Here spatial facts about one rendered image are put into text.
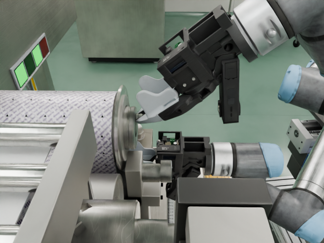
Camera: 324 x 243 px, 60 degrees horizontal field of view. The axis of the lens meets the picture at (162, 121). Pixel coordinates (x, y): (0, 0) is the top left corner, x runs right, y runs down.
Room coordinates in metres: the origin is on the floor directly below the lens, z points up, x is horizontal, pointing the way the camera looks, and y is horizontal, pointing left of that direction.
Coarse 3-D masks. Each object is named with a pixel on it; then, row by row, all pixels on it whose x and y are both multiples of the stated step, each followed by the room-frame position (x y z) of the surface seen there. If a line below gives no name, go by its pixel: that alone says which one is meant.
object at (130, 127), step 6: (126, 108) 0.38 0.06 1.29; (132, 108) 0.38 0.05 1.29; (126, 114) 0.37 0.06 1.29; (132, 114) 0.37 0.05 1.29; (126, 120) 0.36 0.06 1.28; (132, 120) 0.36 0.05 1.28; (126, 126) 0.35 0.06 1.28; (132, 126) 0.35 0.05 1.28; (126, 132) 0.34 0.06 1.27; (132, 132) 0.34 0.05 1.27; (126, 138) 0.34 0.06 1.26; (132, 138) 0.34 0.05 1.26; (126, 144) 0.34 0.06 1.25; (132, 144) 0.34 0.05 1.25
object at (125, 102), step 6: (126, 96) 0.41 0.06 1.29; (114, 102) 0.37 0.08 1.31; (126, 102) 0.40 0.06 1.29; (114, 108) 0.36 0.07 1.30; (120, 108) 0.36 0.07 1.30; (114, 114) 0.35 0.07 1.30; (120, 114) 0.35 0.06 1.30; (120, 120) 0.34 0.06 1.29; (120, 126) 0.33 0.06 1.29; (120, 132) 0.33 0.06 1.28; (120, 138) 0.32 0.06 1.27; (120, 144) 0.32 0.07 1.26; (114, 150) 0.32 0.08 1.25; (120, 150) 0.32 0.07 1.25; (126, 150) 0.35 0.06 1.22; (114, 156) 0.32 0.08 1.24; (126, 156) 0.35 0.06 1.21
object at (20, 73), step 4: (20, 64) 0.69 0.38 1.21; (16, 68) 0.67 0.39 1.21; (20, 68) 0.69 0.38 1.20; (24, 68) 0.70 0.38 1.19; (16, 72) 0.66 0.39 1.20; (20, 72) 0.68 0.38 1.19; (24, 72) 0.70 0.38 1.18; (20, 76) 0.67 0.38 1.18; (24, 76) 0.69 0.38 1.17; (20, 80) 0.67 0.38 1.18; (24, 80) 0.69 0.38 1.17; (20, 84) 0.66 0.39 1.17
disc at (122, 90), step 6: (120, 90) 0.38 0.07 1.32; (126, 90) 0.43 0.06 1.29; (120, 96) 0.37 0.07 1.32; (120, 102) 0.36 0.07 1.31; (114, 120) 0.33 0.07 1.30; (114, 126) 0.32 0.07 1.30; (114, 132) 0.32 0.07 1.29; (114, 138) 0.31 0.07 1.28; (114, 144) 0.31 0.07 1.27; (120, 156) 0.31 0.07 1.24; (120, 162) 0.31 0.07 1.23; (120, 168) 0.31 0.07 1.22
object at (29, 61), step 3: (30, 54) 0.76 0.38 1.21; (27, 57) 0.74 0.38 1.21; (30, 57) 0.76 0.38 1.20; (24, 60) 0.72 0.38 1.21; (27, 60) 0.74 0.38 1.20; (30, 60) 0.75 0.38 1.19; (27, 63) 0.73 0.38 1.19; (30, 63) 0.75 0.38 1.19; (33, 63) 0.76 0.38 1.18; (27, 66) 0.73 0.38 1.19; (30, 66) 0.74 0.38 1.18; (33, 66) 0.76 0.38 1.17; (27, 69) 0.72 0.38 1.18; (30, 69) 0.74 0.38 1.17; (33, 69) 0.75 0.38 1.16; (30, 72) 0.73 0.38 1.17
